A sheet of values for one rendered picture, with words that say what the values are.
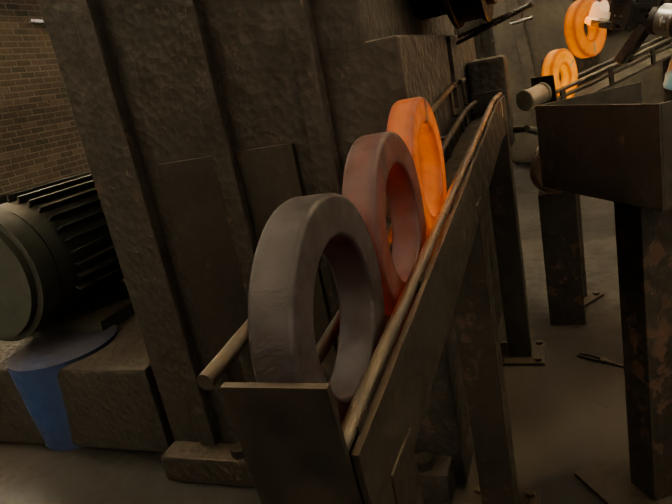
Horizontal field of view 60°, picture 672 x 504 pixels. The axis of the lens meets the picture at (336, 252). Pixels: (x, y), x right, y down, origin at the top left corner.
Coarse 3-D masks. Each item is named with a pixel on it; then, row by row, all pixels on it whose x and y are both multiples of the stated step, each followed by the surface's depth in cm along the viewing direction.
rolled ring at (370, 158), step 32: (352, 160) 54; (384, 160) 54; (352, 192) 52; (384, 192) 54; (416, 192) 65; (384, 224) 53; (416, 224) 65; (384, 256) 52; (416, 256) 64; (384, 288) 53
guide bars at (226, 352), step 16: (464, 80) 146; (464, 96) 147; (464, 112) 130; (464, 128) 132; (448, 144) 109; (336, 288) 60; (336, 320) 54; (240, 336) 42; (336, 336) 52; (224, 352) 40; (240, 352) 42; (320, 352) 49; (208, 368) 39; (224, 368) 39; (240, 368) 42; (208, 384) 38
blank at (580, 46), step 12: (588, 0) 158; (576, 12) 156; (588, 12) 159; (564, 24) 158; (576, 24) 156; (576, 36) 157; (588, 36) 164; (600, 36) 163; (576, 48) 159; (588, 48) 160; (600, 48) 163
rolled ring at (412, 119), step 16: (400, 112) 70; (416, 112) 70; (432, 112) 78; (400, 128) 68; (416, 128) 69; (432, 128) 78; (416, 144) 69; (432, 144) 80; (416, 160) 68; (432, 160) 81; (432, 176) 81; (432, 192) 81; (432, 208) 79; (432, 224) 73
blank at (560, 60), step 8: (552, 56) 167; (560, 56) 169; (568, 56) 172; (544, 64) 168; (552, 64) 166; (560, 64) 169; (568, 64) 172; (544, 72) 168; (552, 72) 167; (560, 72) 175; (568, 72) 174; (576, 72) 175; (568, 80) 174; (568, 96) 173
